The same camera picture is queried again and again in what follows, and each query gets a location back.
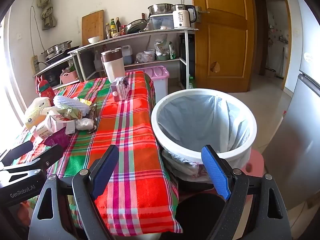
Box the white tumbler brown band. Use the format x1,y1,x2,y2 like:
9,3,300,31
101,47,125,82

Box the white electric kettle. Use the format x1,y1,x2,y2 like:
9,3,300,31
172,4,198,29

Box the steel mixing bowl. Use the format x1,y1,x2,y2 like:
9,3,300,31
147,3,175,15

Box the brown coffee sachet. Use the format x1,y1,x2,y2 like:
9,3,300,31
88,103,98,133

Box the yellow tissue pack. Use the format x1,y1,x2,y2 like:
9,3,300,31
24,97,52,130

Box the crumpled food bag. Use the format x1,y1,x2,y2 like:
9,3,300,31
154,36,170,55

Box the steel steamer pot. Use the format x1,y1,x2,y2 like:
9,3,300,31
41,41,73,59

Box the green snack wrapper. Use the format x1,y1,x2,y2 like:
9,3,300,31
59,105,84,120

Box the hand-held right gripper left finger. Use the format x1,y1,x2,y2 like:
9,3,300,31
29,144,120,240

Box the white round waste bin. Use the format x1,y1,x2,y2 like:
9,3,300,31
151,88,257,178

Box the black induction cooker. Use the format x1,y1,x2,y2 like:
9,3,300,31
44,45,80,64

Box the white red carton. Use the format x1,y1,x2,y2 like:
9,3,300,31
49,114,75,134

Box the red green plaid tablecloth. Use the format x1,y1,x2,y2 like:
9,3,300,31
15,71,183,237

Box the purple drink carton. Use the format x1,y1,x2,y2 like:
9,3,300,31
110,76,130,102

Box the silver refrigerator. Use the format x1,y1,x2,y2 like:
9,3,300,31
261,0,320,212

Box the clear plastic bag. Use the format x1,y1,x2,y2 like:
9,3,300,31
135,52,148,64

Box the wooden cutting board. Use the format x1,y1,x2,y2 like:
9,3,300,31
82,10,105,46

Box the pink lidded storage box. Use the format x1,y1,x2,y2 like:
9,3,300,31
135,66,170,103

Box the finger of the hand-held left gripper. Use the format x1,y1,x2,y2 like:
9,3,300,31
0,144,64,180
0,140,34,167

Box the wooden door frame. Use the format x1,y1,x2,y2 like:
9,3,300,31
255,0,292,90

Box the purple wrapper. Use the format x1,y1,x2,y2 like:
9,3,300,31
44,130,72,150

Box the hanging beige cloth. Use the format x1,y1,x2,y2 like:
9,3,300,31
37,0,57,30

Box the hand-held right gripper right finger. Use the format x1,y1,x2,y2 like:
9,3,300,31
201,144,292,240

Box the pink plastic stool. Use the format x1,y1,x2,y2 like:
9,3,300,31
241,149,265,180

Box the white metal kitchen shelf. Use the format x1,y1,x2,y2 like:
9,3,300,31
68,28,200,90

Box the grey plastic bin liner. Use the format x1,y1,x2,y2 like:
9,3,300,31
157,94,251,182

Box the steel pan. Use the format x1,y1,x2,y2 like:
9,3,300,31
124,19,148,35

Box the white foam fruit net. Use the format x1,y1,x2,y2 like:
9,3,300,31
53,95,90,115

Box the clear plastic container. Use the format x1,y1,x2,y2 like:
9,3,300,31
149,14,175,30

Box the wooden door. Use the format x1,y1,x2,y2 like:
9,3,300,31
189,0,257,93

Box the plastic jug dark liquid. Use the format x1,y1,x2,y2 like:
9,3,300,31
121,45,133,65

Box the white lidded tub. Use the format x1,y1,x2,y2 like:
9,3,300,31
144,49,156,62

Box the red bottle with antlers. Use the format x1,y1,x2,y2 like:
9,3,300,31
37,76,56,105

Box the low white side shelf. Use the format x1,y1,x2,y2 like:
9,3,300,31
32,55,83,85

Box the black cooker pot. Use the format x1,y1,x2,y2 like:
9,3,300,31
47,74,60,87

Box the white plastic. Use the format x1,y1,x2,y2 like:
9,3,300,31
75,118,96,131

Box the pink plastic basket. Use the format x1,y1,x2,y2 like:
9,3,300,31
59,70,78,84

